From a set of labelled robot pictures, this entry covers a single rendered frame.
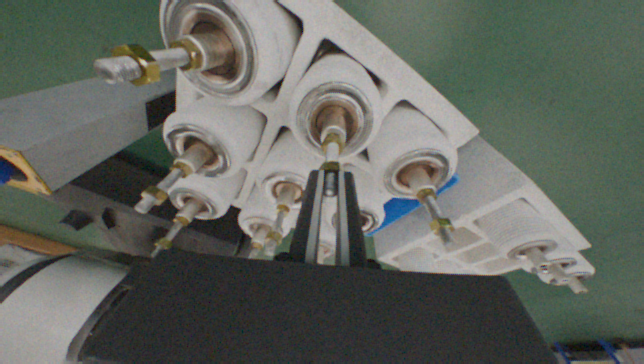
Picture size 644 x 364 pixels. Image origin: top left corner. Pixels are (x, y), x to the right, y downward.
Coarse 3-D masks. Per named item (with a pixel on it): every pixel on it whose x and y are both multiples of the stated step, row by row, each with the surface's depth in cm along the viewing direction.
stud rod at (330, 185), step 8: (328, 144) 13; (336, 144) 13; (328, 152) 12; (336, 152) 12; (328, 160) 12; (336, 160) 12; (328, 176) 10; (336, 176) 11; (328, 184) 10; (336, 184) 10; (328, 192) 10; (336, 192) 10
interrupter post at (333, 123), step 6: (330, 114) 16; (336, 114) 16; (324, 120) 16; (330, 120) 15; (336, 120) 15; (342, 120) 16; (324, 126) 15; (330, 126) 14; (336, 126) 14; (342, 126) 15; (324, 132) 14; (330, 132) 14; (336, 132) 14; (342, 132) 14; (342, 138) 15
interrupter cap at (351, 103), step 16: (304, 96) 15; (320, 96) 15; (336, 96) 15; (352, 96) 15; (304, 112) 16; (320, 112) 16; (336, 112) 16; (352, 112) 16; (368, 112) 16; (304, 128) 17; (320, 128) 17; (352, 128) 17; (368, 128) 17; (320, 144) 18; (352, 144) 18
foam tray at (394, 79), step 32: (288, 0) 16; (320, 0) 16; (320, 32) 18; (352, 32) 17; (384, 64) 19; (192, 96) 23; (288, 96) 22; (384, 96) 22; (416, 96) 21; (448, 128) 23; (256, 160) 30; (352, 160) 28
